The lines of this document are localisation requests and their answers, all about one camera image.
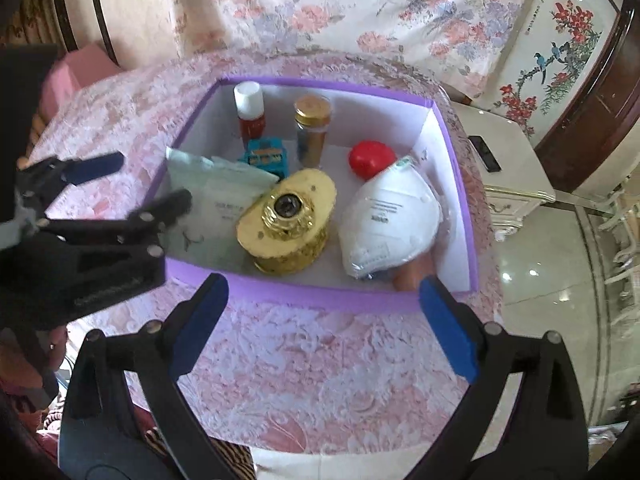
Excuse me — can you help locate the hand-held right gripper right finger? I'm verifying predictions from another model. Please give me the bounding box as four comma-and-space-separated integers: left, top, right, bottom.
407, 275, 591, 480

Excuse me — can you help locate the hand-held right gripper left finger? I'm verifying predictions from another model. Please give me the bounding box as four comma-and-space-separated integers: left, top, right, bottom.
57, 272, 261, 480

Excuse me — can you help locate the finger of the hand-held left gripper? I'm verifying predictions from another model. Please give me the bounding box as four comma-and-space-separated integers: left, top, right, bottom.
42, 189, 193, 257
17, 151, 126, 198

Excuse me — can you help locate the mint green tissue packet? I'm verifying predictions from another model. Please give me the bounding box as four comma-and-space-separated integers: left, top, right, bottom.
162, 147, 281, 261

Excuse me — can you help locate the pink plastic bottle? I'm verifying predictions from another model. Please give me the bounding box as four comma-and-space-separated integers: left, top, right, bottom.
392, 255, 437, 292

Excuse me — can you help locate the purple cardboard box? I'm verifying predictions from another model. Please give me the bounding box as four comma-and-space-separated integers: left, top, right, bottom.
150, 76, 480, 313

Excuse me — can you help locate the small teal box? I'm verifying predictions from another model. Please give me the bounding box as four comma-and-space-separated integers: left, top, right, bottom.
239, 136, 291, 181

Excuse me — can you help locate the white face mask pack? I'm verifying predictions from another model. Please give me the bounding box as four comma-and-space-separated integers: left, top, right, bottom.
341, 156, 443, 281

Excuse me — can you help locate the ornate gold box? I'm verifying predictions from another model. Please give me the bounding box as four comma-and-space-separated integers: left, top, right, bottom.
236, 169, 338, 276

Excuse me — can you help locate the white-capped red bottle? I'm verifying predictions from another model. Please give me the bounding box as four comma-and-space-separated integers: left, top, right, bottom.
233, 81, 266, 148

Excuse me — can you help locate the gold-lidded glass jar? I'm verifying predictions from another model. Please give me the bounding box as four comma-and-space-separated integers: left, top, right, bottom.
293, 95, 333, 171

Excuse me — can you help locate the red round container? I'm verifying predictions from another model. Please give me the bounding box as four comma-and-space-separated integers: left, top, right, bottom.
348, 141, 397, 181

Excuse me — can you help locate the person's left hand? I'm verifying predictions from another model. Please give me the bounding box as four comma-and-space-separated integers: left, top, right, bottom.
47, 326, 69, 377

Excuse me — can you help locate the pink stool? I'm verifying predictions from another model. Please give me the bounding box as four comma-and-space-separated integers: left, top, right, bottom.
40, 42, 121, 121

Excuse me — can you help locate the striped brown cloth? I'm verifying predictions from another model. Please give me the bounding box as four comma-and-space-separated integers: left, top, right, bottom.
145, 427, 257, 480

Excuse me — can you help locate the white ornate nightstand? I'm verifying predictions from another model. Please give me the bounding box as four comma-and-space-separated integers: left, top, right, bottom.
452, 102, 557, 243

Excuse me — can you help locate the brown patterned curtain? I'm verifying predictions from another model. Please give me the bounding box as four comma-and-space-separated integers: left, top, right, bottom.
0, 0, 58, 48

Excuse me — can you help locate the black remote control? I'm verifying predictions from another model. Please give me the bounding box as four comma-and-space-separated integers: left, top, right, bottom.
467, 135, 502, 173

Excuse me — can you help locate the white ornate furniture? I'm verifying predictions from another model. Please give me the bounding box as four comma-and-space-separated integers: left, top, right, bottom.
597, 175, 640, 283

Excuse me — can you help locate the floral bedspread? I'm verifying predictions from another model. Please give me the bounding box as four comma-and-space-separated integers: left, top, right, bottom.
165, 0, 551, 106

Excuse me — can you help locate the bird and flower painted panel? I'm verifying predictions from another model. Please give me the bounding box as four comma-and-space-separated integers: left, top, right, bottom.
492, 0, 621, 146

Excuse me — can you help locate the dark wooden headboard frame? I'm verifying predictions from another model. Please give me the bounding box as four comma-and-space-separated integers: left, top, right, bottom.
50, 0, 121, 68

